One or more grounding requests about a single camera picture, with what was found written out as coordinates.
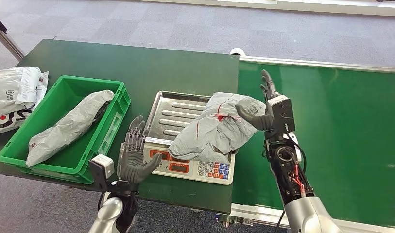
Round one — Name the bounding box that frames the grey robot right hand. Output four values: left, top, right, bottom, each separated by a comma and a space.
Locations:
235, 69, 282, 132

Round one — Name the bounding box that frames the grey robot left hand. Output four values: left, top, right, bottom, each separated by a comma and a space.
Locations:
117, 116, 163, 184

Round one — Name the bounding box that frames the grey package with red print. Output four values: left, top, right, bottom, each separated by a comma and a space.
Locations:
168, 92, 266, 165

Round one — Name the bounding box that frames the green plastic basket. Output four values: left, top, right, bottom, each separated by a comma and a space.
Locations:
0, 75, 132, 185

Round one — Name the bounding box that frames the electronic weighing scale steel tray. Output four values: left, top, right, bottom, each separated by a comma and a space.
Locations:
142, 90, 237, 186

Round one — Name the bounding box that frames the long grey plastic package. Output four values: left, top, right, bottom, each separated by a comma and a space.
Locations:
25, 89, 115, 168

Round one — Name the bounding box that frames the green conveyor belt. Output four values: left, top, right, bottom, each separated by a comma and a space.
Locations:
229, 47, 395, 233

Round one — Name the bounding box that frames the black and white printed bag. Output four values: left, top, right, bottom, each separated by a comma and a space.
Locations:
0, 108, 34, 137

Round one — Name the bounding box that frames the white plastic mailer bag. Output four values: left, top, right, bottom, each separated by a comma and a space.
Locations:
0, 67, 50, 119

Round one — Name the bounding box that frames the metal stand leg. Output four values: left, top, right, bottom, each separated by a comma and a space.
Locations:
0, 16, 26, 62

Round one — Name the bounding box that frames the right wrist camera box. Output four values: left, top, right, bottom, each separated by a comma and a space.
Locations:
267, 94, 296, 139

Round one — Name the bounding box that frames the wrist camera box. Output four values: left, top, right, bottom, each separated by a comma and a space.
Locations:
88, 154, 115, 193
267, 94, 296, 139

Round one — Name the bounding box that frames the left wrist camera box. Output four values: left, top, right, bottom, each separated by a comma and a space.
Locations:
88, 154, 115, 193

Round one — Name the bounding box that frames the metal conveyor bracket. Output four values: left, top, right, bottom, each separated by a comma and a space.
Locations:
216, 215, 254, 228

